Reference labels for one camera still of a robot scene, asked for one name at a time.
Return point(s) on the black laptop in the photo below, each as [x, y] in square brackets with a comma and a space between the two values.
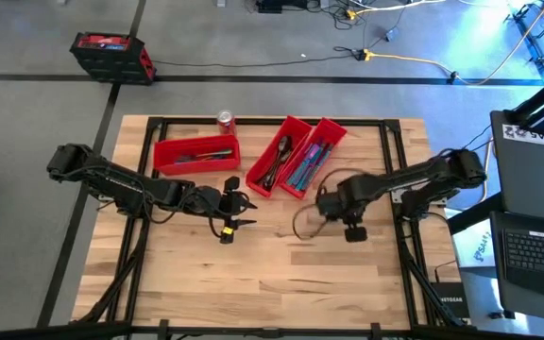
[536, 255]

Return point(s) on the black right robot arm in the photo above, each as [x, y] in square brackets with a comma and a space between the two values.
[418, 177]

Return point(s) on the red plastic bin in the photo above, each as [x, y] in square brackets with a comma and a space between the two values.
[258, 172]
[335, 132]
[196, 167]

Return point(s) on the black power strip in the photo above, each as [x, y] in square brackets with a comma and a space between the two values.
[269, 6]

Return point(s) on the white printed sheet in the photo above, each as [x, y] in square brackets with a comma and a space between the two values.
[470, 245]

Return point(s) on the small grey power adapter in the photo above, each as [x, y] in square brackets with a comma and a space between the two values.
[392, 33]

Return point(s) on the red soda can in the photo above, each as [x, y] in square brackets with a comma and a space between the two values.
[225, 124]

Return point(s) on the red and black toolbox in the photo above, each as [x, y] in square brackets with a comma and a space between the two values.
[111, 61]

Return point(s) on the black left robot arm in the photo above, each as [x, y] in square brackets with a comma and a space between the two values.
[125, 186]

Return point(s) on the grey case with sticker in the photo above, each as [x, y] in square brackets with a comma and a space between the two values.
[536, 189]

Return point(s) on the black metal stand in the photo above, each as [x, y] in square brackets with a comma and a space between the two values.
[534, 49]

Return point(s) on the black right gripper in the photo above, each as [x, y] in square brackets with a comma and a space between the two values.
[343, 198]

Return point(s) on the black network switch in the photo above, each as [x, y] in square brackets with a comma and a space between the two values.
[451, 300]

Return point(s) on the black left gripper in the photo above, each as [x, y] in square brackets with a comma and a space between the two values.
[220, 200]

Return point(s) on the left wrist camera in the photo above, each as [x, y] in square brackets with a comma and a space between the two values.
[227, 234]

